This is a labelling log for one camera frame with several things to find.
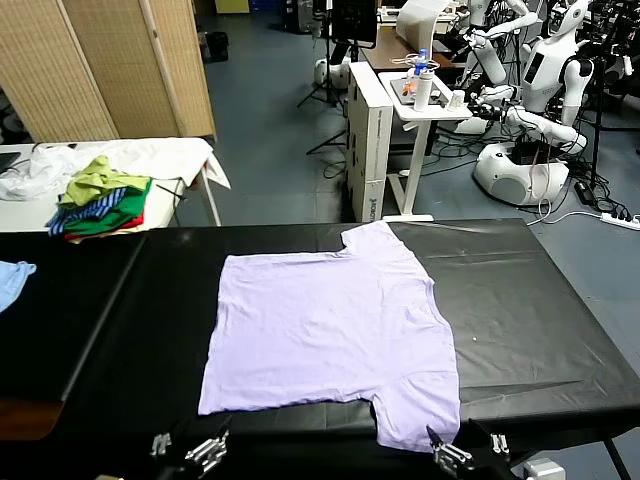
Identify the brown wooden desk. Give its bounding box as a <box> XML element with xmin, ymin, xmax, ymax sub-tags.
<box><xmin>359</xmin><ymin>24</ymin><xmax>469</xmax><ymax>71</ymax></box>

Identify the lavender t-shirt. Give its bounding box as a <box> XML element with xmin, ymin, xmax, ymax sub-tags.
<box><xmin>197</xmin><ymin>220</ymin><xmax>462</xmax><ymax>454</ymax></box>

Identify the tall white cardboard box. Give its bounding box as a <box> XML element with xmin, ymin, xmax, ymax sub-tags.
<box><xmin>346</xmin><ymin>60</ymin><xmax>396</xmax><ymax>222</ymax></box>

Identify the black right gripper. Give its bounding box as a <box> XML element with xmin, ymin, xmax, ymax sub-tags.
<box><xmin>425</xmin><ymin>424</ymin><xmax>511</xmax><ymax>480</ymax></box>

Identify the white coiled cable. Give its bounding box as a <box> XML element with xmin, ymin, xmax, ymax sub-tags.
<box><xmin>391</xmin><ymin>52</ymin><xmax>441</xmax><ymax>71</ymax></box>

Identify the red garment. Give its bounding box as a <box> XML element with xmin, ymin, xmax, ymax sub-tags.
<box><xmin>63</xmin><ymin>209</ymin><xmax>145</xmax><ymax>240</ymax></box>

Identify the light blue garment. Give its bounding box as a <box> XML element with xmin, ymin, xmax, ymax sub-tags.
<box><xmin>0</xmin><ymin>259</ymin><xmax>38</xmax><ymax>315</ymax></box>

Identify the white curved machine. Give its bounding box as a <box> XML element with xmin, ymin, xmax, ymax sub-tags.
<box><xmin>394</xmin><ymin>0</ymin><xmax>451</xmax><ymax>49</ymax></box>

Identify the black monitor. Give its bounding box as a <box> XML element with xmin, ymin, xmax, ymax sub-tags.
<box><xmin>330</xmin><ymin>0</ymin><xmax>377</xmax><ymax>50</ymax></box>

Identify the blue striped garment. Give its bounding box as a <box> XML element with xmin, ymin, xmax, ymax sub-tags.
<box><xmin>46</xmin><ymin>188</ymin><xmax>126</xmax><ymax>237</ymax></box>

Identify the white crumpled garment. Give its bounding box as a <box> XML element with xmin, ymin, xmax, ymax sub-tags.
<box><xmin>0</xmin><ymin>142</ymin><xmax>76</xmax><ymax>201</ymax></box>

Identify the beige garment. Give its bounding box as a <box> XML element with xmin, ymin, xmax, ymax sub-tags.
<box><xmin>67</xmin><ymin>224</ymin><xmax>149</xmax><ymax>245</ymax></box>

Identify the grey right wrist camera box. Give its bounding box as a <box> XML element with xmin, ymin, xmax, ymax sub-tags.
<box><xmin>522</xmin><ymin>457</ymin><xmax>566</xmax><ymax>480</ymax></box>

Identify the thin black cable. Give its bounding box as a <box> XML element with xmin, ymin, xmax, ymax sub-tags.
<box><xmin>154</xmin><ymin>183</ymin><xmax>189</xmax><ymax>201</ymax></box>

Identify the lime green garment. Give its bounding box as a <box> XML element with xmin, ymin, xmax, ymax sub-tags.
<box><xmin>58</xmin><ymin>155</ymin><xmax>151</xmax><ymax>205</ymax></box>

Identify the white power strip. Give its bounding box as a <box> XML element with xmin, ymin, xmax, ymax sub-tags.
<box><xmin>599</xmin><ymin>210</ymin><xmax>640</xmax><ymax>229</ymax></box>

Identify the black tripod stand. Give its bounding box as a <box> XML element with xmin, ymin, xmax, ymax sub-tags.
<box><xmin>297</xmin><ymin>0</ymin><xmax>347</xmax><ymax>109</ymax></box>
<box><xmin>305</xmin><ymin>44</ymin><xmax>359</xmax><ymax>156</ymax></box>

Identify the white standing desk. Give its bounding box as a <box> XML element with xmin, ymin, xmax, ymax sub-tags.
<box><xmin>377</xmin><ymin>69</ymin><xmax>474</xmax><ymax>223</ymax></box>

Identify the white draped cloth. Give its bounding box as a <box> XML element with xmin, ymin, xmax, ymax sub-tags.
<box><xmin>29</xmin><ymin>137</ymin><xmax>232</xmax><ymax>191</ymax></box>

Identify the dark green garment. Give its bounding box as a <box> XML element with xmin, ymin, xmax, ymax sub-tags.
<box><xmin>62</xmin><ymin>178</ymin><xmax>153</xmax><ymax>234</ymax></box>

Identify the black pole stand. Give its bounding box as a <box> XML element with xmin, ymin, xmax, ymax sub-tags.
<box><xmin>588</xmin><ymin>54</ymin><xmax>609</xmax><ymax>186</ymax></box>

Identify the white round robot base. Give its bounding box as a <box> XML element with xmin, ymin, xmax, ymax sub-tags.
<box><xmin>313</xmin><ymin>54</ymin><xmax>351</xmax><ymax>91</ymax></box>

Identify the bamboo folding screen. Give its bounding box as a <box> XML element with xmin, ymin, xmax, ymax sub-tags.
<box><xmin>0</xmin><ymin>0</ymin><xmax>217</xmax><ymax>144</ymax></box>

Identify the white thermos bottle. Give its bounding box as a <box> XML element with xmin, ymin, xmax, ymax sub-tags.
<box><xmin>412</xmin><ymin>69</ymin><xmax>434</xmax><ymax>112</ymax></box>

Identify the black trash bin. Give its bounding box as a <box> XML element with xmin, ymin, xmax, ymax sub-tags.
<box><xmin>204</xmin><ymin>30</ymin><xmax>230</xmax><ymax>64</ymax></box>

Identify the white folding table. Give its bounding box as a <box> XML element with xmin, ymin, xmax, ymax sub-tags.
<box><xmin>0</xmin><ymin>139</ymin><xmax>224</xmax><ymax>234</ymax></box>

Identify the white power cable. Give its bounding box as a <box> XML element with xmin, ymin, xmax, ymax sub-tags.
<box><xmin>524</xmin><ymin>199</ymin><xmax>604</xmax><ymax>227</ymax></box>

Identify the matte black table cover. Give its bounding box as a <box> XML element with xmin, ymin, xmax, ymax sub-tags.
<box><xmin>0</xmin><ymin>230</ymin><xmax>146</xmax><ymax>404</ymax></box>

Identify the glossy black table cover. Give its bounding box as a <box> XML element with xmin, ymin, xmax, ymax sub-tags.
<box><xmin>59</xmin><ymin>217</ymin><xmax>640</xmax><ymax>466</ymax></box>

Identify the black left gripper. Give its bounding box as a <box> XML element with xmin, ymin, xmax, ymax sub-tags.
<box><xmin>151</xmin><ymin>427</ymin><xmax>232</xmax><ymax>480</ymax></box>

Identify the white wheeled humanoid robot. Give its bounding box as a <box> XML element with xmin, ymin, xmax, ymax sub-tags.
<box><xmin>469</xmin><ymin>0</ymin><xmax>596</xmax><ymax>207</ymax></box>

